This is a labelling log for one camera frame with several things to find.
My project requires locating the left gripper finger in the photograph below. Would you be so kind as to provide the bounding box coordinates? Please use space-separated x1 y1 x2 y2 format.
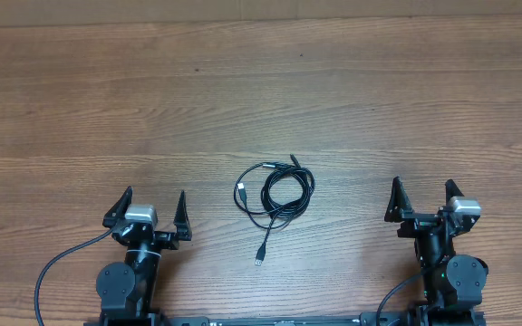
174 190 192 241
102 186 133 228

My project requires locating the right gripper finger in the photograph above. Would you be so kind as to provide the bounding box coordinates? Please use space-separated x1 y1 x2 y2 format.
384 176 413 223
445 179 463 204

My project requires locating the black USB cable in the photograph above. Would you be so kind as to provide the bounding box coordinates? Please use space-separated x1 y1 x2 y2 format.
233 154 316 267

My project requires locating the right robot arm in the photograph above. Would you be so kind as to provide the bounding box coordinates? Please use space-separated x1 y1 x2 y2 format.
375 177 488 325

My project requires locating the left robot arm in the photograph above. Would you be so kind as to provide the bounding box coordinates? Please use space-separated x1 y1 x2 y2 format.
96 187 192 325

